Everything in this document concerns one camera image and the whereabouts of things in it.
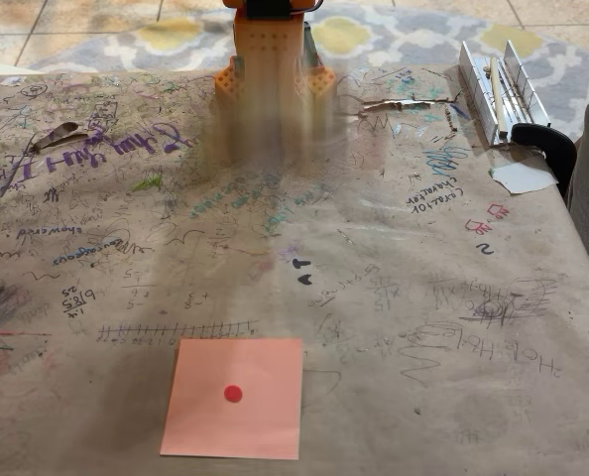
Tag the orange robot arm with base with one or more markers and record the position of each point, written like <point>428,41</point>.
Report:
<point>267,54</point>

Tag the scribbled brown paper table cover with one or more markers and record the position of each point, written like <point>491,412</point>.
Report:
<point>423,322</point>

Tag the pink square paper sheet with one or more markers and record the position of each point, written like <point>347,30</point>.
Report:
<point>235,421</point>

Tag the grey yellow patterned rug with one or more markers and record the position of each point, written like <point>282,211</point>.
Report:
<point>388,35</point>

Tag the white paper scrap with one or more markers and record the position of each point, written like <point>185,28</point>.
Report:
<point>522,177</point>

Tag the thin wooden stick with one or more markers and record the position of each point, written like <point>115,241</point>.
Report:
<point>498,99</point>

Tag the black clamp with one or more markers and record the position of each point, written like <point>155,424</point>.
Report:
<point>554,144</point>

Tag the aluminium channel rail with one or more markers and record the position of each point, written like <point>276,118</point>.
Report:
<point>478,94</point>

